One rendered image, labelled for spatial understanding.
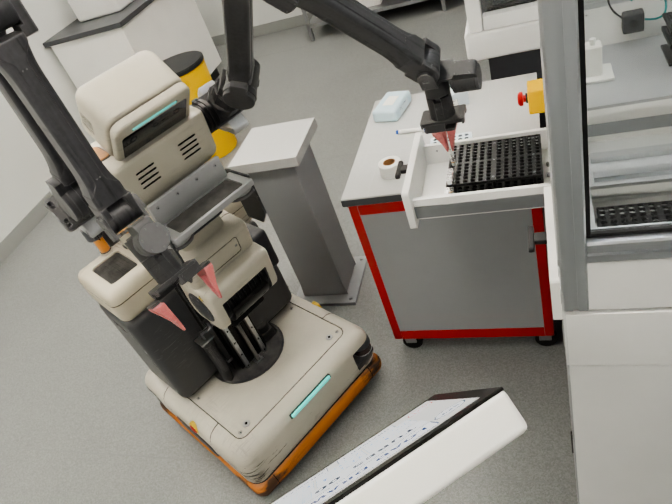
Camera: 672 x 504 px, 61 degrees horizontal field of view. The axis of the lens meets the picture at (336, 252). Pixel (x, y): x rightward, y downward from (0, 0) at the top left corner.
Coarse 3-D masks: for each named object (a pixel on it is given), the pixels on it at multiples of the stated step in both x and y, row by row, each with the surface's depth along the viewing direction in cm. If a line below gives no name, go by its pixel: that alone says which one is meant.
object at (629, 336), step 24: (576, 312) 95; (600, 312) 94; (624, 312) 92; (648, 312) 91; (576, 336) 98; (600, 336) 97; (624, 336) 96; (648, 336) 94; (576, 360) 102; (600, 360) 101; (624, 360) 100; (648, 360) 98
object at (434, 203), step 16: (544, 128) 146; (432, 144) 156; (544, 144) 148; (432, 160) 159; (448, 160) 157; (544, 160) 145; (432, 176) 155; (544, 176) 140; (432, 192) 149; (464, 192) 136; (480, 192) 134; (496, 192) 132; (512, 192) 131; (528, 192) 130; (416, 208) 140; (432, 208) 139; (448, 208) 138; (464, 208) 137; (480, 208) 136; (496, 208) 135; (512, 208) 134; (528, 208) 133
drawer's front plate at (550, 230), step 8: (544, 192) 122; (544, 200) 120; (552, 208) 117; (552, 216) 115; (552, 224) 113; (552, 232) 112; (552, 240) 110; (552, 248) 109; (552, 256) 107; (552, 264) 106; (552, 272) 104; (552, 280) 103; (552, 288) 104; (552, 296) 105; (560, 296) 105; (552, 304) 107; (560, 304) 106; (560, 312) 108
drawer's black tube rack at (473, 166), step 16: (464, 144) 150; (480, 144) 148; (496, 144) 146; (512, 144) 144; (528, 144) 141; (464, 160) 144; (480, 160) 142; (496, 160) 140; (512, 160) 138; (528, 160) 137; (464, 176) 139; (480, 176) 138; (496, 176) 135; (512, 176) 134; (528, 176) 132; (448, 192) 141
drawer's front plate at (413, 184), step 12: (420, 132) 156; (420, 144) 154; (420, 156) 152; (408, 168) 144; (420, 168) 151; (408, 180) 140; (420, 180) 150; (408, 192) 137; (420, 192) 149; (408, 204) 138; (408, 216) 140
